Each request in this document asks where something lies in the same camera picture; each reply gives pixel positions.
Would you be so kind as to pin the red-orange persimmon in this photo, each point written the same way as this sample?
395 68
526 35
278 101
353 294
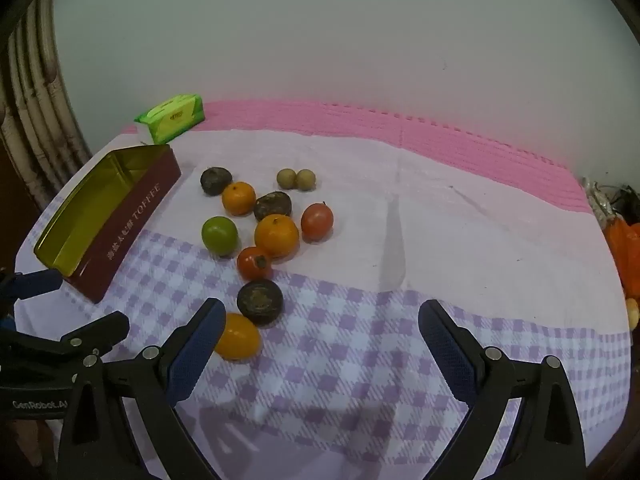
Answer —
252 264

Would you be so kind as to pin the large orange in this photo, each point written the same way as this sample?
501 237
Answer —
276 236

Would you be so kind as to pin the tan longan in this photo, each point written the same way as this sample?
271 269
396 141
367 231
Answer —
305 180
286 179

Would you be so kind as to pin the green tissue pack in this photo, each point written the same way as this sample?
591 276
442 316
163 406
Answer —
175 120

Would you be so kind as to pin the small orange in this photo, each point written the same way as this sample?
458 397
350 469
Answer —
239 199

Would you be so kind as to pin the purple checked tablecloth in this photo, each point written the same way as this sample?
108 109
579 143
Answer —
350 320

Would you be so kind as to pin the green round fruit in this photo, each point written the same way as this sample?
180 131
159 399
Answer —
219 235

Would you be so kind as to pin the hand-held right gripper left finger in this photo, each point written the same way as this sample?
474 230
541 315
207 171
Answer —
197 355

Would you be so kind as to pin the red round fruit with stem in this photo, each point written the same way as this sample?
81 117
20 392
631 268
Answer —
317 221

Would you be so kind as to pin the orange plastic bag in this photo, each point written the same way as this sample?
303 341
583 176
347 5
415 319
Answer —
625 255

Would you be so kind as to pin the yellow-orange citrus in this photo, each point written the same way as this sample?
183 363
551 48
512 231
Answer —
240 337

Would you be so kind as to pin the dark wrinkled passion fruit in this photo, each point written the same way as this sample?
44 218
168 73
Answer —
272 205
216 180

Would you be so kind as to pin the yellow round object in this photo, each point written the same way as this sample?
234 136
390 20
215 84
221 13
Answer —
633 312

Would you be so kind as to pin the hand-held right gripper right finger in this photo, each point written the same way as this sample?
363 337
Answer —
445 350

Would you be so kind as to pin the maroon and gold tin box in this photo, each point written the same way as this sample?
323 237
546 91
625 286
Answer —
130 220

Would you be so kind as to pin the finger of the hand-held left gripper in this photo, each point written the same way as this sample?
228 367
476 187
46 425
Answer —
35 284
100 330

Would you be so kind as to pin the dark round flat-topped fruit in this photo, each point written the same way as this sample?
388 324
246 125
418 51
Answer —
260 301

